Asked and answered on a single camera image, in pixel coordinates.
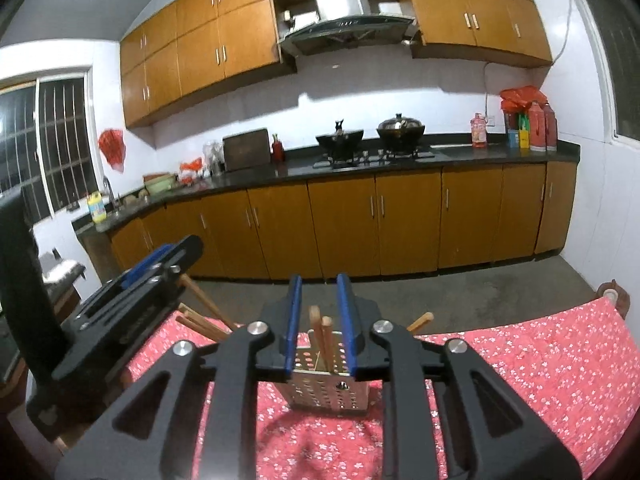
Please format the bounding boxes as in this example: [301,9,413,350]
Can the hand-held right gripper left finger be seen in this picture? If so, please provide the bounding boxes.
[55,275,303,480]

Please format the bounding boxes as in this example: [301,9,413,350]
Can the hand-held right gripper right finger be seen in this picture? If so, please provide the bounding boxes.
[336,274,583,480]

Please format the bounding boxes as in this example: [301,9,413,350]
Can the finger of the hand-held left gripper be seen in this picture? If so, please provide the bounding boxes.
[52,265,183,382]
[120,234,203,288]

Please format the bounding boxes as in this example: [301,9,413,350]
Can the white perforated utensil holder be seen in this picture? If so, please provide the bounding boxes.
[285,330,373,413]

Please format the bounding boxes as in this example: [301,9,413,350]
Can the white cushioned stool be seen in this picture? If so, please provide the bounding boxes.
[40,249,87,287]

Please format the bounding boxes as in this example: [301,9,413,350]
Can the yellow detergent bottle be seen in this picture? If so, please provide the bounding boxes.
[87,191,107,224]

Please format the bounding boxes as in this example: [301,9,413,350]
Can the green basin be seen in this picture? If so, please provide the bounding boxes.
[144,172,179,196]

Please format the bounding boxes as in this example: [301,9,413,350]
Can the small red plastic bag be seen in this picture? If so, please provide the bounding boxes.
[179,157,205,184]

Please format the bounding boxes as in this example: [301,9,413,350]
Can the hanging red plastic bag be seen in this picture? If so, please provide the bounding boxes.
[98,129,125,174]

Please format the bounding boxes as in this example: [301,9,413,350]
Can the clear glass jars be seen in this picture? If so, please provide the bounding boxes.
[202,141,225,177]

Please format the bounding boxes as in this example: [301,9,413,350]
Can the small barred window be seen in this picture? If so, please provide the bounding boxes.
[0,76,99,222]

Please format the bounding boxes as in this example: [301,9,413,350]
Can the black kitchen countertop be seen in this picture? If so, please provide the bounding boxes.
[72,132,581,234]

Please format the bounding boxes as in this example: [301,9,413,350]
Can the black gas stove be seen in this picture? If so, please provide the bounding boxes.
[312,147,436,170]

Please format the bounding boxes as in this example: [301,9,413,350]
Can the brown cutting board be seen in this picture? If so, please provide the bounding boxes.
[222,128,273,172]

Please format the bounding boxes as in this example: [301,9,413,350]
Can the black wok with lid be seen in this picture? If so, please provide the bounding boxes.
[376,113,426,154]

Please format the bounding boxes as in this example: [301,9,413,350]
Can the red floral tablecloth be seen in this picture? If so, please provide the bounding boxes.
[122,296,638,480]

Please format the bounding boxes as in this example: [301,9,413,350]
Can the pink plastic jug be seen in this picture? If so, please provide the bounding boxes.
[470,112,488,149]

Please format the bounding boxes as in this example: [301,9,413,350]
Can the blue and yellow box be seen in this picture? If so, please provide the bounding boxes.
[507,115,531,149]

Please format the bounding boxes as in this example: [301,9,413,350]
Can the red oil jug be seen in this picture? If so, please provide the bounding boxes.
[529,101,547,153]
[544,104,559,151]

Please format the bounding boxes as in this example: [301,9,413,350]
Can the large red plastic bag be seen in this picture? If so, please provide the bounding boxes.
[500,86,549,114]

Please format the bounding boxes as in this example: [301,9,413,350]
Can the steel range hood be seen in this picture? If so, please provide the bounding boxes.
[277,0,419,57]

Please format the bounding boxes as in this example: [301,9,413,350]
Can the large barred window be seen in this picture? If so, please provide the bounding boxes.
[572,0,640,142]

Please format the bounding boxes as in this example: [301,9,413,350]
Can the black wok with handle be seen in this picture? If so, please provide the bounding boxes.
[315,119,365,163]

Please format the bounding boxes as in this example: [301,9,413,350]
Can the long wooden wall cabinet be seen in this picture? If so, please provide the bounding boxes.
[120,0,297,129]

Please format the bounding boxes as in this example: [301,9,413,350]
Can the wooden chair post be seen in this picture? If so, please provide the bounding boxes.
[597,280,629,319]

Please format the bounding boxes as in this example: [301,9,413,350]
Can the short wooden wall cabinet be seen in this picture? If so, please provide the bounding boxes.
[400,0,554,69]

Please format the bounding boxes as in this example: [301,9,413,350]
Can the white wall cable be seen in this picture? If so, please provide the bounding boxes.
[482,0,577,132]

